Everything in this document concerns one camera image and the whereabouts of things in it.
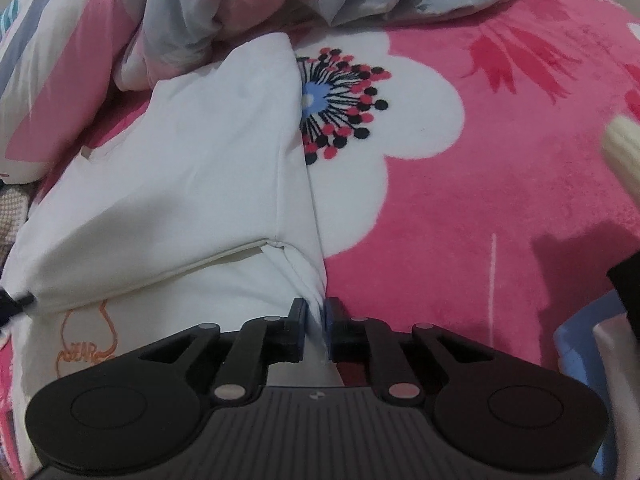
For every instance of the black folded garment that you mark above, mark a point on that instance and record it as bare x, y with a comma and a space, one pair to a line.
627, 280

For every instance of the beige checkered garment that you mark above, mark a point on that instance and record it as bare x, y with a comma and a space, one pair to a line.
12, 210

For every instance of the blue folded garment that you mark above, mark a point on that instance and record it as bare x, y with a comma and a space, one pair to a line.
575, 345

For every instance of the white t-shirt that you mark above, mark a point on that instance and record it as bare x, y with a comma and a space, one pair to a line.
175, 160

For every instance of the white folded garment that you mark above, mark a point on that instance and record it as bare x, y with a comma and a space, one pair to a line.
617, 355

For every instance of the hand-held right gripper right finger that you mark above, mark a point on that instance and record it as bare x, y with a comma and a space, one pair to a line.
332, 332

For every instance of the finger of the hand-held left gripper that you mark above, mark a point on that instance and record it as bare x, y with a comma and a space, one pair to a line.
7, 307

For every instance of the pink grey white quilt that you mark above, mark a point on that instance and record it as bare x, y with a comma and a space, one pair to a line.
225, 5

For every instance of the pink floral bed blanket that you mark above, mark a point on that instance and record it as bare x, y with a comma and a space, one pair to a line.
500, 210

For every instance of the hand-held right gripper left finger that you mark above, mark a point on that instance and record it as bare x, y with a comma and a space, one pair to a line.
299, 332

